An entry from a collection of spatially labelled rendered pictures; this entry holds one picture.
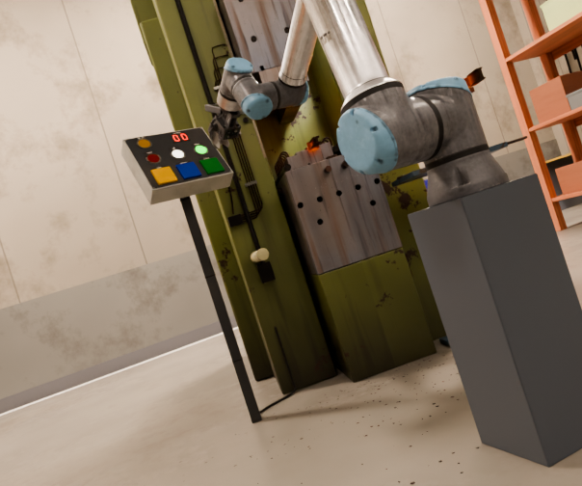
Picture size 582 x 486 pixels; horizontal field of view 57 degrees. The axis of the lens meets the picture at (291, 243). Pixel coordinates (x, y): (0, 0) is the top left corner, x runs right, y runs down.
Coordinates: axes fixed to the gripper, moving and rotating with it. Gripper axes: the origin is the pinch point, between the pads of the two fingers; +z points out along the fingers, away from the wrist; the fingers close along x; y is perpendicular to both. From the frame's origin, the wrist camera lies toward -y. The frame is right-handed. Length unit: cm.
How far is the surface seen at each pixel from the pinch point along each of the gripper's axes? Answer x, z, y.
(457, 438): 2, -9, 129
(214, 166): 0.4, 9.8, 1.7
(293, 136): 69, 36, -31
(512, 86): 365, 78, -81
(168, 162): -15.5, 10.6, -5.5
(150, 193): -26.9, 13.0, 5.4
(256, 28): 40, -18, -45
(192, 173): -9.6, 9.8, 2.8
